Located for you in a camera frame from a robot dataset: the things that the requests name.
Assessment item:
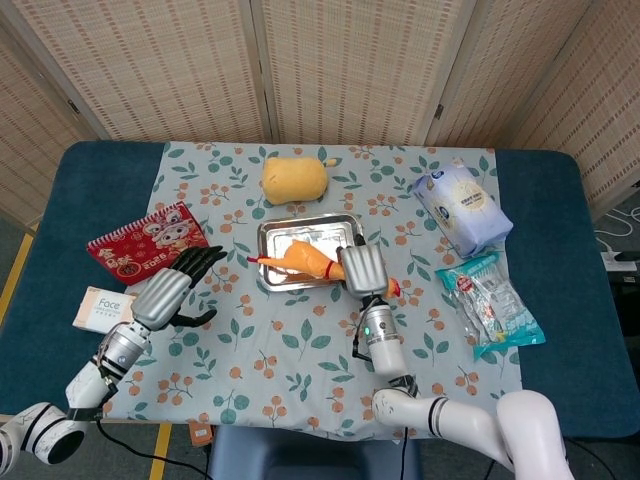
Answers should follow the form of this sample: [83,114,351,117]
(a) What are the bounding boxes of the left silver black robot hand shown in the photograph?
[130,246,229,332]

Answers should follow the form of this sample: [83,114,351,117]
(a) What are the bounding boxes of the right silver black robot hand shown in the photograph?
[335,237,390,300]

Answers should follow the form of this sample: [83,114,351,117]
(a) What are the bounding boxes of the orange rubber chicken toy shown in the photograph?
[247,239,402,301]

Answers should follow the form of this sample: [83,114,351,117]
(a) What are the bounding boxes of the blue robot base seat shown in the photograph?
[207,424,422,480]

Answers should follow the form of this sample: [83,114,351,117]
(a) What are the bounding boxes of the stainless steel tray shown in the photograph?
[257,213,366,293]

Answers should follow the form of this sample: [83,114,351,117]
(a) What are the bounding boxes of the yellow plush toy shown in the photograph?
[262,155,337,205]

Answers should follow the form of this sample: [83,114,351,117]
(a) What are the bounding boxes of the floral table runner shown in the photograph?
[102,141,524,441]

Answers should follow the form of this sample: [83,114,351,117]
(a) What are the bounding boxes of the white face tissue box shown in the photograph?
[72,286,139,335]

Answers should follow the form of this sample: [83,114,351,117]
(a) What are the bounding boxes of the red 2026 desk calendar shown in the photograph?
[86,201,210,286]

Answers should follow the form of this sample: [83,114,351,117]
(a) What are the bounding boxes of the light blue tissue pack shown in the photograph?
[410,159,515,259]

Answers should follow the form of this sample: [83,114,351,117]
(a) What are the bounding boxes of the teal snack bag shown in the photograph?
[434,251,546,362]

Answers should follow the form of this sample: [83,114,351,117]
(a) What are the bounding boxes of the small orange box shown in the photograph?
[188,421,215,447]

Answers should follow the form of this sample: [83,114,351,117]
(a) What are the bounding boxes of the beige woven folding screen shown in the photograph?
[0,0,640,226]

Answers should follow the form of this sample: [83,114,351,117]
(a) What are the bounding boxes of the white power strip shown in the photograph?
[599,248,640,272]

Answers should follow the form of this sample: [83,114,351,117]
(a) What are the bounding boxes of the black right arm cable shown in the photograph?
[351,323,375,372]

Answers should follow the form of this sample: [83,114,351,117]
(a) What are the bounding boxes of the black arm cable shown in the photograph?
[351,323,375,372]
[94,409,214,480]

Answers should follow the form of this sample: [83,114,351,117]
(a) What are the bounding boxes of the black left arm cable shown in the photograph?
[94,409,214,480]

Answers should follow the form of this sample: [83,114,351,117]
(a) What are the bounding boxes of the white power cable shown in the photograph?
[593,207,640,254]

